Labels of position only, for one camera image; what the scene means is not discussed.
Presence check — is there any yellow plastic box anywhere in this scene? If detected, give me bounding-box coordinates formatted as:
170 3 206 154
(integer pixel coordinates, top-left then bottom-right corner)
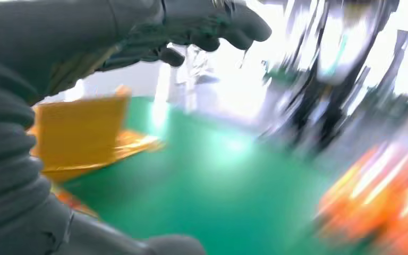
27 85 165 219

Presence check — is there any green table mat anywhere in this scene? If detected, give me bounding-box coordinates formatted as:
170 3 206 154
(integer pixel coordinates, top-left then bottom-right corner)
61 96 377 255

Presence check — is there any black robot legs stand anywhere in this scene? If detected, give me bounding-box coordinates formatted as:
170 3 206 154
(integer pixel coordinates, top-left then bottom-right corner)
285 0 402 157

